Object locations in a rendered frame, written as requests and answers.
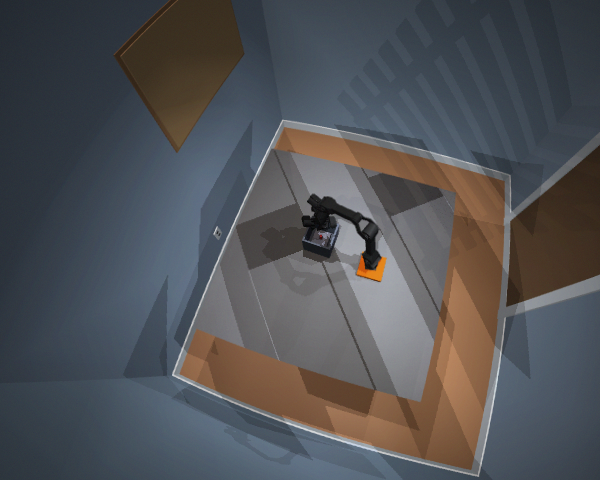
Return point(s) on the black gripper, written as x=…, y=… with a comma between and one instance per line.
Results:
x=319, y=220

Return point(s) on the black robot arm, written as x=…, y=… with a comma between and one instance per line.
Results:
x=328, y=205

